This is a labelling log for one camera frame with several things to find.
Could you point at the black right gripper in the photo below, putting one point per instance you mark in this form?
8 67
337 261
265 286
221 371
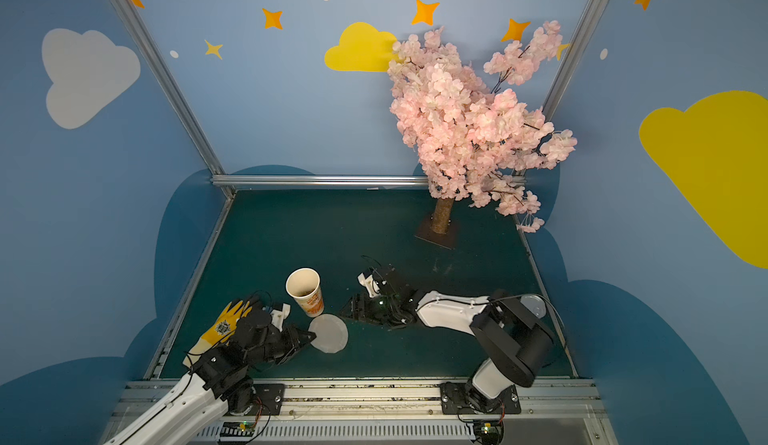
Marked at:
366 307

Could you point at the aluminium frame post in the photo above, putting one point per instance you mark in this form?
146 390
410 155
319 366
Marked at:
136 28
583 33

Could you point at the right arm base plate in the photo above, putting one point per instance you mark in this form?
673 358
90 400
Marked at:
462 398

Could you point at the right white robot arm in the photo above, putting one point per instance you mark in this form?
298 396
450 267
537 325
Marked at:
516 341

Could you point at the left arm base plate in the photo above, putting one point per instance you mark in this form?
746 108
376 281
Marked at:
257 398

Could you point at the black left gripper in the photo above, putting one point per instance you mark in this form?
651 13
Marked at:
282 341

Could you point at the left aluminium frame post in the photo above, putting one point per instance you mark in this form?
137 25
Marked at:
136 28

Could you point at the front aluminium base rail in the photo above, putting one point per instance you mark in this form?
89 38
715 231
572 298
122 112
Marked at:
367 411

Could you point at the round white leak-proof paper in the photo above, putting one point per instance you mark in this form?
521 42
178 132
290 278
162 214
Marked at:
331 334

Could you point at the left side table rail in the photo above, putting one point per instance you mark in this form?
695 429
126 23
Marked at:
160 357

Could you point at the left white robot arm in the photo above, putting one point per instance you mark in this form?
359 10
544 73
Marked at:
218 382

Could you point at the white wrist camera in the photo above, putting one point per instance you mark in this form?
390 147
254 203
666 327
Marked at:
370 285
279 313

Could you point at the printed paper milk tea cup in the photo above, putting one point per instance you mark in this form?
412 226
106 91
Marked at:
303 285

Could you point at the right aluminium frame post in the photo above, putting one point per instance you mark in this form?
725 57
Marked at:
583 33

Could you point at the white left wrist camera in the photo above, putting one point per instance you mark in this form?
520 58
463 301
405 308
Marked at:
279 313

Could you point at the pink cherry blossom tree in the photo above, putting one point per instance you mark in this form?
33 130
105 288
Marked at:
474 142

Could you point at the left green circuit board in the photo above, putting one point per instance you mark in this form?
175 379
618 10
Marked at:
240 432

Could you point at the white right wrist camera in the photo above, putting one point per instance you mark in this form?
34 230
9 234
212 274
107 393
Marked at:
370 285

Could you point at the green circuit board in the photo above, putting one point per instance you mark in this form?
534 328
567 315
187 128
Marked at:
487 433
240 432

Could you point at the silver tin can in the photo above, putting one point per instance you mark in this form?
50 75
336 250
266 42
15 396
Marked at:
535 304

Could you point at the horizontal aluminium frame rail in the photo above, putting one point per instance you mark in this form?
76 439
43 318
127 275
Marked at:
319 181

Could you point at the right green circuit board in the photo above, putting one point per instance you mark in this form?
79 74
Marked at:
487 433

